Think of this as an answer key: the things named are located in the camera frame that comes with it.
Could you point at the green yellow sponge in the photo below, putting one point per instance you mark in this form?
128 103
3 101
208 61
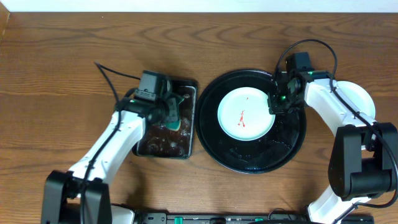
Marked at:
174 124

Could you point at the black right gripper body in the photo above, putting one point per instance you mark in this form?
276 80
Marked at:
281 102

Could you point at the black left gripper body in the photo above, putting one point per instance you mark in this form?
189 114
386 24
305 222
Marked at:
171 107

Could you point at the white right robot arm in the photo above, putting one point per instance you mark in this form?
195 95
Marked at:
362 171

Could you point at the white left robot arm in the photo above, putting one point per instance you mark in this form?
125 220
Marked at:
81 194

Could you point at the light green plate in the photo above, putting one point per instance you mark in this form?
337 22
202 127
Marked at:
243 114
359 96

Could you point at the black round tray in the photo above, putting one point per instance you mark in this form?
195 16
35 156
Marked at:
260 155

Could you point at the black rectangular water tray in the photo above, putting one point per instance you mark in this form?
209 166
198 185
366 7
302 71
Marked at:
159 141

